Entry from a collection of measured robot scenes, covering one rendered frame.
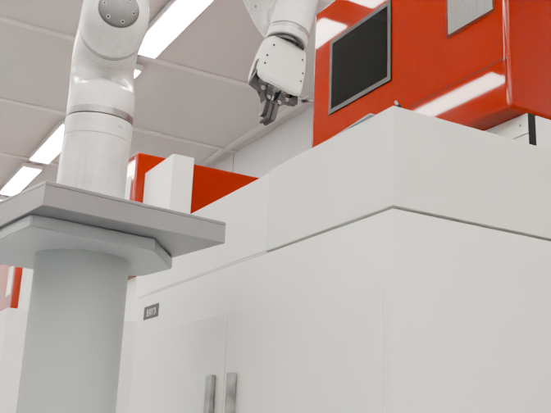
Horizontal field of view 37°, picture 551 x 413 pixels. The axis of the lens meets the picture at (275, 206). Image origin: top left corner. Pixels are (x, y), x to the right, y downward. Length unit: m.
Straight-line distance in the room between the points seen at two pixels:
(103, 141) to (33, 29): 3.62
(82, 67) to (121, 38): 0.14
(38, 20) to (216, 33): 1.00
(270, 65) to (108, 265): 0.50
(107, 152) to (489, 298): 0.69
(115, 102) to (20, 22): 3.55
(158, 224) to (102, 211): 0.10
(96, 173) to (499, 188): 0.67
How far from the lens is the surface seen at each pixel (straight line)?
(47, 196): 1.24
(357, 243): 1.18
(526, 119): 1.90
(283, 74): 1.63
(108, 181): 1.47
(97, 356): 1.39
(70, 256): 1.41
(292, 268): 1.33
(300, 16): 1.68
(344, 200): 1.23
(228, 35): 4.89
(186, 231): 1.34
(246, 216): 1.50
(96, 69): 1.61
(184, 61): 5.24
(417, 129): 1.19
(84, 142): 1.48
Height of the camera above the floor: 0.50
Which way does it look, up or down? 16 degrees up
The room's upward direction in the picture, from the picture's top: 2 degrees clockwise
